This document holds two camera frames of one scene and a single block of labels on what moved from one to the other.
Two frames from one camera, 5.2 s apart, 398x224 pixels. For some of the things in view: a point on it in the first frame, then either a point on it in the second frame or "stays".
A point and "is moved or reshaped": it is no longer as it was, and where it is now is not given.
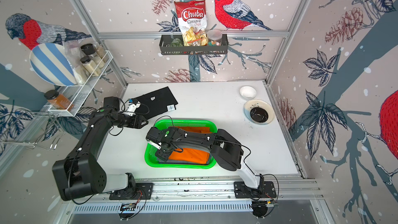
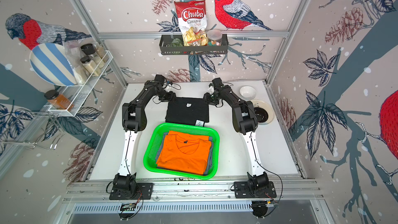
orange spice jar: x=58 y=100 stays
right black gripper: x=160 y=157 → x=205 y=99
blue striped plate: x=51 y=63 stays
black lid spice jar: x=89 y=49 stays
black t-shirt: x=156 y=102 is moved or reshaped
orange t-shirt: x=192 y=155 is moved or reshaped
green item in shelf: x=176 y=42 stays
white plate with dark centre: x=258 y=111 stays
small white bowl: x=247 y=92 stays
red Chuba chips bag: x=193 y=20 stays
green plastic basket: x=151 y=150 is moved or reshaped
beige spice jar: x=90 y=67 stays
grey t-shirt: x=178 y=163 → x=209 y=161
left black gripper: x=139 y=124 → x=171 y=98
